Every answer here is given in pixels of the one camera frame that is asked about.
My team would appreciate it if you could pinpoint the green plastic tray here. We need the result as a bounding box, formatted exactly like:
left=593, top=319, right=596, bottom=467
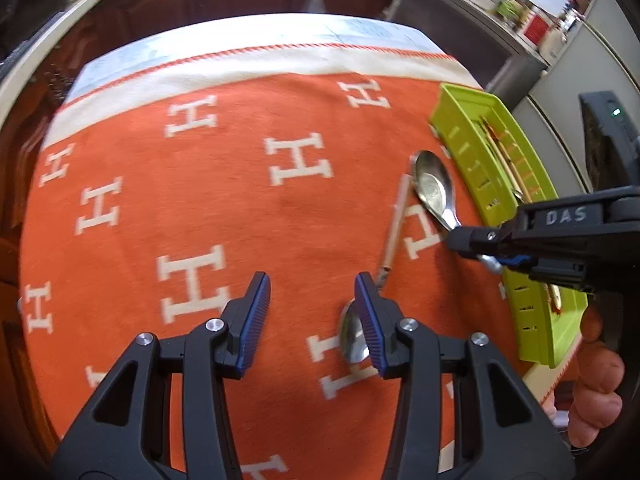
left=429, top=82, right=590, bottom=368

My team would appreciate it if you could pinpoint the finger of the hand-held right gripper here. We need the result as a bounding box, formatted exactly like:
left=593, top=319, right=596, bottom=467
left=499, top=254, right=590, bottom=292
left=445, top=219, right=521, bottom=261

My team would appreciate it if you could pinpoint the light blue table cover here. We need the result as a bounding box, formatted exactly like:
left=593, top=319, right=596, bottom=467
left=65, top=12, right=448, bottom=106

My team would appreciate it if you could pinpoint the person's right hand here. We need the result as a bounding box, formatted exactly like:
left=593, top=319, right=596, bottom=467
left=567, top=305, right=626, bottom=448

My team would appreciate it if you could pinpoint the grey refrigerator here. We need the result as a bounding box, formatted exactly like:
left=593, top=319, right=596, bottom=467
left=512, top=0, right=640, bottom=196

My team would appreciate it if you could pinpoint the grey frosted door cabinet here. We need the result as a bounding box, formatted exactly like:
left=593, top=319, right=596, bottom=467
left=390, top=0, right=551, bottom=106

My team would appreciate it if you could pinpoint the red and white box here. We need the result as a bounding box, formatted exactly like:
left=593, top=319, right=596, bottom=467
left=522, top=15, right=548, bottom=43

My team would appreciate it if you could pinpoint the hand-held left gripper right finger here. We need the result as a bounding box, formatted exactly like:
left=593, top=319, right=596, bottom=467
left=353, top=271, right=578, bottom=480

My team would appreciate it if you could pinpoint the orange printed blanket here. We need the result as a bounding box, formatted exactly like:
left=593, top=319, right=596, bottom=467
left=17, top=42, right=583, bottom=480

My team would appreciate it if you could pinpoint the wooden handled steel spoon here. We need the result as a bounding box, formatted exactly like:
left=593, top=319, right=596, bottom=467
left=337, top=174, right=413, bottom=365

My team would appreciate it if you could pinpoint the wide steel soup spoon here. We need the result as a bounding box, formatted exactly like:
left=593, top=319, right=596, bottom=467
left=411, top=149, right=502, bottom=273

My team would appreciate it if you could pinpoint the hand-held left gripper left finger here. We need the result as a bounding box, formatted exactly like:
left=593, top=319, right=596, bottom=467
left=50, top=271, right=272, bottom=480

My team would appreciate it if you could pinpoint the ivory chopstick red striped end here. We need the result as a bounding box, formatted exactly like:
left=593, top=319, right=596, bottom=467
left=482, top=117, right=563, bottom=317

